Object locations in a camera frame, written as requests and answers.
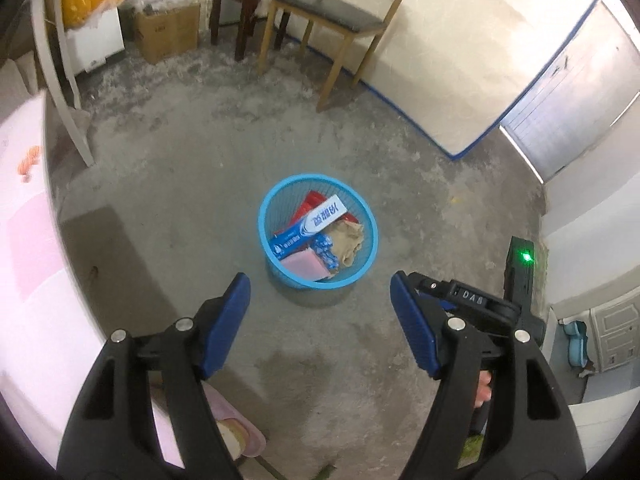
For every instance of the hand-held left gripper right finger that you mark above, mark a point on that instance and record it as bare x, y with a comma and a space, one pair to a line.
412, 330

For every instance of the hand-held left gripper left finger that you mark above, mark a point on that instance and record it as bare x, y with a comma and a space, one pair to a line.
225, 330

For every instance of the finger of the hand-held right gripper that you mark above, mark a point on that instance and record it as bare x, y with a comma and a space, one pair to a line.
425, 281

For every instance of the tan paper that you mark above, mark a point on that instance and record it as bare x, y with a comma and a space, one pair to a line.
345, 240

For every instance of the blue plastic wastebasket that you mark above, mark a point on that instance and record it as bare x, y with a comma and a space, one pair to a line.
320, 285

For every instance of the pink paper pad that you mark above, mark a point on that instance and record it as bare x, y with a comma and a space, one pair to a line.
305, 265

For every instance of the blue snack wrapper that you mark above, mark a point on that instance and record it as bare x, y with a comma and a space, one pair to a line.
325, 252

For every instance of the blue white toothpaste box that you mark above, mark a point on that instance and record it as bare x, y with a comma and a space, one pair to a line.
320, 220

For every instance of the red snack packet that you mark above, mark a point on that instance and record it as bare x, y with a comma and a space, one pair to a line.
310, 206

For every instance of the person's right hand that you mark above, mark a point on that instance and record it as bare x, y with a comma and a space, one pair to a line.
484, 390

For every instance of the blue plastic basin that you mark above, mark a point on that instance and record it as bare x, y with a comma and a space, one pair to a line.
575, 342

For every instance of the white cabinet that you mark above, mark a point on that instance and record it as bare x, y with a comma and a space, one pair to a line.
617, 330

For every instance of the pink slipper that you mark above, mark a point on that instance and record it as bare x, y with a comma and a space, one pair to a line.
250, 440

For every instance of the grey blue door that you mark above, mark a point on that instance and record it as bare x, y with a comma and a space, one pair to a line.
575, 100

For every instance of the pink patterned table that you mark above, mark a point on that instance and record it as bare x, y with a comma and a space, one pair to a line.
30, 260

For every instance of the cream mattress blue trim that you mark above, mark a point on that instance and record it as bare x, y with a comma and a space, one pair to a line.
475, 60

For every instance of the wooden chair dark seat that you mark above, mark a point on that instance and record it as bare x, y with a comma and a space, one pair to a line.
325, 7

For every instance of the large cardboard box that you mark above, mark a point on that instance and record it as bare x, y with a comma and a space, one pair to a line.
165, 35

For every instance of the white foam box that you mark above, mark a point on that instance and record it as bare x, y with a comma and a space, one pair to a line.
95, 45

